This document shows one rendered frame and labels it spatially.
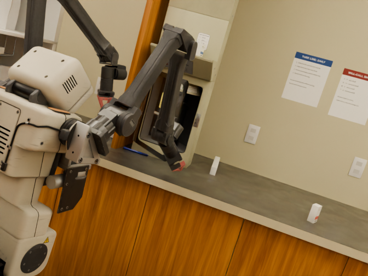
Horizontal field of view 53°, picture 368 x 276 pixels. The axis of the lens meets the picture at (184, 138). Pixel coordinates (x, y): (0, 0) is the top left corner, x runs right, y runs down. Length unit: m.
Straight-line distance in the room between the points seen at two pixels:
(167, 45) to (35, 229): 0.73
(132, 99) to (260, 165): 1.31
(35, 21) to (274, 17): 1.37
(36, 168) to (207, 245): 0.87
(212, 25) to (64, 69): 0.94
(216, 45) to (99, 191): 0.91
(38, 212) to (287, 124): 1.53
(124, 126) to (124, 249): 0.88
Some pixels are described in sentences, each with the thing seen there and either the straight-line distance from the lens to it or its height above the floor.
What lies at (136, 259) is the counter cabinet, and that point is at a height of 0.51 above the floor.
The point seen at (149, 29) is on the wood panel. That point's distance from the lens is 1.93.
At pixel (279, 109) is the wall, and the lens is 2.28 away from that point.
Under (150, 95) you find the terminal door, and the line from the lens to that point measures 1.91.
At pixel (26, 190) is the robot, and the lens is 1.25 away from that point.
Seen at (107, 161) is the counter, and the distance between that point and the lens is 1.75.
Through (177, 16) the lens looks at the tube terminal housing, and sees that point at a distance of 1.94.
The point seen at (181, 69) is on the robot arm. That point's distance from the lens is 1.38.
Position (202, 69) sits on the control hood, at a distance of 1.81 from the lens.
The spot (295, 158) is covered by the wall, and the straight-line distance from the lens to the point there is 2.31.
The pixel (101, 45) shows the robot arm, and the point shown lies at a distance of 1.65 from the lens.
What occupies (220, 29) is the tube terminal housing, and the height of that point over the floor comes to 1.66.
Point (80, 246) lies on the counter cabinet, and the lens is 1.99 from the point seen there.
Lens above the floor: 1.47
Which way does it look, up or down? 11 degrees down
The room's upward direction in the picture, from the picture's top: 16 degrees clockwise
